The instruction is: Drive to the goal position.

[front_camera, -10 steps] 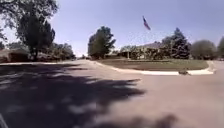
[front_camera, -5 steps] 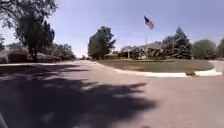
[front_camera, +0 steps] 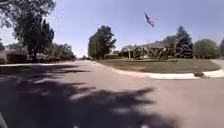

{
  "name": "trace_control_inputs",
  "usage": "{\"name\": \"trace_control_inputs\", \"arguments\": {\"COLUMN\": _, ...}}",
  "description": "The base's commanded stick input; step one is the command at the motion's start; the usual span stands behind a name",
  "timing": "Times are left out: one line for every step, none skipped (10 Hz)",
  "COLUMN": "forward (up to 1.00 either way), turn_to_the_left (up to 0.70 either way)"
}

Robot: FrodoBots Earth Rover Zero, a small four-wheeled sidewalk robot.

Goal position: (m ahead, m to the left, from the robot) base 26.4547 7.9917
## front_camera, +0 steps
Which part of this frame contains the tall green tree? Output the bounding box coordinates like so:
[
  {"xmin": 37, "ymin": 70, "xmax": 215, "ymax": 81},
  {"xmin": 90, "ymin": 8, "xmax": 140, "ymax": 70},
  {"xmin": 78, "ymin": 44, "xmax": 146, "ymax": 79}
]
[{"xmin": 87, "ymin": 25, "xmax": 118, "ymax": 61}]

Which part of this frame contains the grey asphalt road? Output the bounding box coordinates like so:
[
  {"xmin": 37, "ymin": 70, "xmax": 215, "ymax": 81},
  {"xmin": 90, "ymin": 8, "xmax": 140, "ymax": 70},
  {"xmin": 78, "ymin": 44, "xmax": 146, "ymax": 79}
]
[{"xmin": 0, "ymin": 59, "xmax": 224, "ymax": 128}]

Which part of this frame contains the low house with porch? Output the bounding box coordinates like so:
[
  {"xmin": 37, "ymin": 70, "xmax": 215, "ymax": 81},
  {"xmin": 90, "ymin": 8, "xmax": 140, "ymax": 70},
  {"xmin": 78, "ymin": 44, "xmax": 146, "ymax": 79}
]
[{"xmin": 118, "ymin": 40, "xmax": 178, "ymax": 61}]

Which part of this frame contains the green grass lawn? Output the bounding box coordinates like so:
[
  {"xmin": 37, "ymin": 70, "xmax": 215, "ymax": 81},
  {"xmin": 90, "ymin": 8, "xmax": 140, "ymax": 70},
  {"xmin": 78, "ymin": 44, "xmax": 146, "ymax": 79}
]
[{"xmin": 94, "ymin": 58, "xmax": 222, "ymax": 75}]

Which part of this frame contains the row of bushes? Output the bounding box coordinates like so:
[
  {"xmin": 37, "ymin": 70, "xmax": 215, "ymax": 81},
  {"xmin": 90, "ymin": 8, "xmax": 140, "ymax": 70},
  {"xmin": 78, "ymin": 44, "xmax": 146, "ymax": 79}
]
[{"xmin": 35, "ymin": 43, "xmax": 78, "ymax": 63}]

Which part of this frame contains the flag on pole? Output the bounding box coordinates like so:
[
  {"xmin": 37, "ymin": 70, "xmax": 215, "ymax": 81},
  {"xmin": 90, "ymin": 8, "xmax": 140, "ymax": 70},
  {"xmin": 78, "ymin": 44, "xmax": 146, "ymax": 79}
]
[{"xmin": 143, "ymin": 12, "xmax": 156, "ymax": 28}]

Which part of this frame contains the pale concrete kerb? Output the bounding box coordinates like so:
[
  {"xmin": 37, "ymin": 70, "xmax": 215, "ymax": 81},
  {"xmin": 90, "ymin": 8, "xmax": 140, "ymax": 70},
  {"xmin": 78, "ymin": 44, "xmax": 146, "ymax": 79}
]
[{"xmin": 87, "ymin": 59, "xmax": 224, "ymax": 80}]

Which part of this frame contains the dark conifer tree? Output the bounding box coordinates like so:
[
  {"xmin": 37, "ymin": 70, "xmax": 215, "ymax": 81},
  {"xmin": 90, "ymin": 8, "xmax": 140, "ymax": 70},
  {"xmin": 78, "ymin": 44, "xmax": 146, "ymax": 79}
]
[{"xmin": 174, "ymin": 25, "xmax": 194, "ymax": 60}]

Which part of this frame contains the large dark tree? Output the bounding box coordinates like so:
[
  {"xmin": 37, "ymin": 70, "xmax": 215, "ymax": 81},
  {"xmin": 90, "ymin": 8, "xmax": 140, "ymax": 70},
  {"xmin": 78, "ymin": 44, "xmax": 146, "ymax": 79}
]
[{"xmin": 0, "ymin": 0, "xmax": 57, "ymax": 63}]

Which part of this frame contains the round green tree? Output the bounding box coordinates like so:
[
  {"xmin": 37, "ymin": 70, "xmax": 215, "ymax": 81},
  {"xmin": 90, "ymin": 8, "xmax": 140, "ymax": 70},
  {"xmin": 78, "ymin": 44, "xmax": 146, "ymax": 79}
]
[{"xmin": 193, "ymin": 38, "xmax": 220, "ymax": 60}]

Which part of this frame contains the low dark building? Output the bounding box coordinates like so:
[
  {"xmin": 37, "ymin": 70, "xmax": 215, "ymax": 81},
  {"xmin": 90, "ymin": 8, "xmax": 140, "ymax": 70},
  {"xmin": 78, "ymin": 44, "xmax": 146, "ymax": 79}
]
[{"xmin": 0, "ymin": 49, "xmax": 29, "ymax": 65}]

